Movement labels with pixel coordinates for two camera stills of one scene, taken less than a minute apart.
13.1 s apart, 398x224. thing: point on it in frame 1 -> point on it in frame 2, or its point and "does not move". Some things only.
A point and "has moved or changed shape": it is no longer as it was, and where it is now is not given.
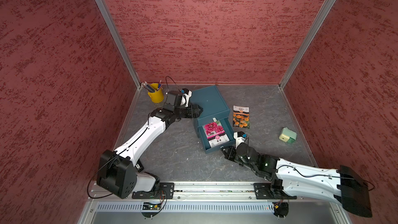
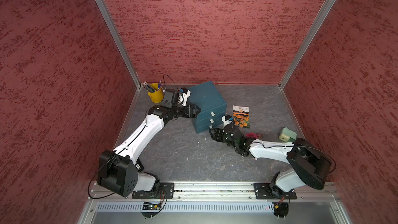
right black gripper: x=231 y=151 -> x=217 y=133
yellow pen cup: x=157 y=96 does not move
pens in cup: x=150 y=88 does not move
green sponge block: x=287 y=135 does not move
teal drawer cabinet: x=214 y=106 has moved or changed shape
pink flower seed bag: x=215 y=134 -> x=253 y=135
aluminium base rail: x=211 y=203 does not move
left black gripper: x=196 y=114 does not move
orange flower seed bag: x=241 y=116 does not move
